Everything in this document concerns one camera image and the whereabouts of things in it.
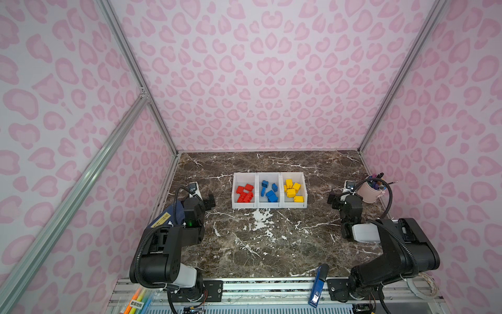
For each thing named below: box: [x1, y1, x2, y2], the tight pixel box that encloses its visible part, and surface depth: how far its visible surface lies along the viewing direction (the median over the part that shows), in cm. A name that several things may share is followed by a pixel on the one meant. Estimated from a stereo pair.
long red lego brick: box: [243, 191, 254, 203], surface depth 98 cm
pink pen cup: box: [356, 179, 388, 204], surface depth 92 cm
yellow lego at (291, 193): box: [286, 188, 297, 198], surface depth 100 cm
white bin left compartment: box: [231, 172, 259, 209], surface depth 99 cm
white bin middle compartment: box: [256, 172, 283, 209], surface depth 100 cm
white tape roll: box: [406, 272, 438, 301], surface depth 74 cm
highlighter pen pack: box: [118, 286, 159, 314], surface depth 72 cm
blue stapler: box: [307, 264, 325, 308], surface depth 72 cm
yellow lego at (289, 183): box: [285, 178, 294, 189], surface depth 103 cm
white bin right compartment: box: [280, 172, 308, 209], surface depth 100 cm
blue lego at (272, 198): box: [267, 193, 279, 203], surface depth 99 cm
